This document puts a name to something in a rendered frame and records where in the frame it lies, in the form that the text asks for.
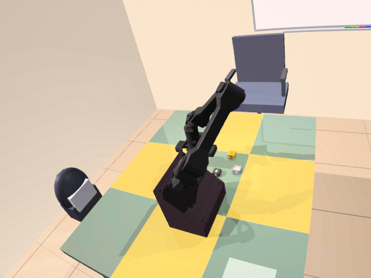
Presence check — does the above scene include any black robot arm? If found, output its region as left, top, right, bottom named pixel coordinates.
left=168, top=81, right=246, bottom=195

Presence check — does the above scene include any yellow block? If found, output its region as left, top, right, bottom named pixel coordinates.
left=228, top=151, right=237, bottom=159

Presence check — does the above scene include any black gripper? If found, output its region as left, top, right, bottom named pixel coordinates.
left=175, top=134, right=217, bottom=157

